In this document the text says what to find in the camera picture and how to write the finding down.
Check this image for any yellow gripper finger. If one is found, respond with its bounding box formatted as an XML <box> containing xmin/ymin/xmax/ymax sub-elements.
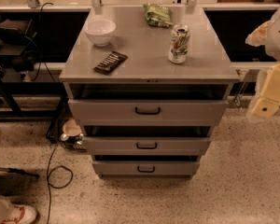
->
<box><xmin>245</xmin><ymin>21</ymin><xmax>269</xmax><ymax>47</ymax></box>
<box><xmin>251</xmin><ymin>98</ymin><xmax>280</xmax><ymax>119</ymax></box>

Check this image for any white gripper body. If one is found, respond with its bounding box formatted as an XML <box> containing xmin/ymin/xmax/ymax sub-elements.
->
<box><xmin>258</xmin><ymin>63</ymin><xmax>280</xmax><ymax>107</ymax></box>

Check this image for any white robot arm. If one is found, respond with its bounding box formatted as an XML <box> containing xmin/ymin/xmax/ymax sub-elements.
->
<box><xmin>245</xmin><ymin>8</ymin><xmax>280</xmax><ymax>119</ymax></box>

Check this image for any grey drawer cabinet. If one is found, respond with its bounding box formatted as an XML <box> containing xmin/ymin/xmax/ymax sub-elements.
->
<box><xmin>58</xmin><ymin>5</ymin><xmax>241</xmax><ymax>180</ymax></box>

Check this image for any grey top drawer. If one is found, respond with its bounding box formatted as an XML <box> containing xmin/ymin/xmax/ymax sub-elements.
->
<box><xmin>68</xmin><ymin>99</ymin><xmax>227</xmax><ymax>126</ymax></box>

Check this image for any white green soda can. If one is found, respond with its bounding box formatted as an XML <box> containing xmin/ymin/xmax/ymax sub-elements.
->
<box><xmin>168</xmin><ymin>24</ymin><xmax>190</xmax><ymax>63</ymax></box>

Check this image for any green snack bag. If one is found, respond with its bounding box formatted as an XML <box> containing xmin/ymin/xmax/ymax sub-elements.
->
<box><xmin>143</xmin><ymin>4</ymin><xmax>173</xmax><ymax>27</ymax></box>

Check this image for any dark chocolate bar wrapper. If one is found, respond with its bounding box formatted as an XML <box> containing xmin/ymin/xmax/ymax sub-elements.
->
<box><xmin>93</xmin><ymin>51</ymin><xmax>128</xmax><ymax>75</ymax></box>

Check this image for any white bowl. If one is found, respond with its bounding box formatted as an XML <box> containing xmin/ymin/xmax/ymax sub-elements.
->
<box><xmin>84</xmin><ymin>20</ymin><xmax>117</xmax><ymax>47</ymax></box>

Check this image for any black equipment on stand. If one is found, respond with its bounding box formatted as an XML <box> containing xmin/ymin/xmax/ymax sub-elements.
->
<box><xmin>0</xmin><ymin>15</ymin><xmax>38</xmax><ymax>80</ymax></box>

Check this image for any white red sneaker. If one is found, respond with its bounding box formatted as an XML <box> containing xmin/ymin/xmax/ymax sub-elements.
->
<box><xmin>0</xmin><ymin>204</ymin><xmax>37</xmax><ymax>224</ymax></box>

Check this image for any wire basket with items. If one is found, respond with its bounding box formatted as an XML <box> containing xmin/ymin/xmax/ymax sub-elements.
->
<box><xmin>60</xmin><ymin>118</ymin><xmax>86</xmax><ymax>152</ymax></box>

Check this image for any black floor cable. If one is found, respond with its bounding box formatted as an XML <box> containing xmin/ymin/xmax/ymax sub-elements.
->
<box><xmin>45</xmin><ymin>143</ymin><xmax>75</xmax><ymax>224</ymax></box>

